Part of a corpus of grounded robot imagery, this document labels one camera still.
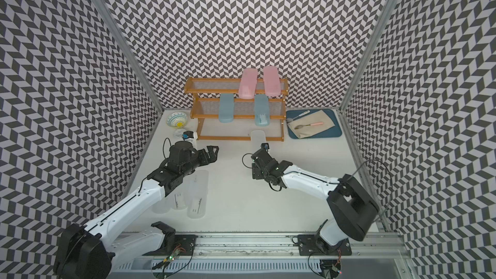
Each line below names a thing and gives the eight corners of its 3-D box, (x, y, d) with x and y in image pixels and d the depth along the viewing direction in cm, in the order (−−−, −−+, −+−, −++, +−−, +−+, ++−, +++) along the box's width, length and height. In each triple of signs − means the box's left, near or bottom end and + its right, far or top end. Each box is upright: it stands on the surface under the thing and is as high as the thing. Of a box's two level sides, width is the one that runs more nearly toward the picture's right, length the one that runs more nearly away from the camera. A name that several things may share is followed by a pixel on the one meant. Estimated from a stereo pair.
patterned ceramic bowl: (167, 128, 111) (164, 123, 108) (172, 116, 117) (169, 111, 114) (187, 128, 111) (184, 123, 108) (190, 116, 117) (188, 111, 114)
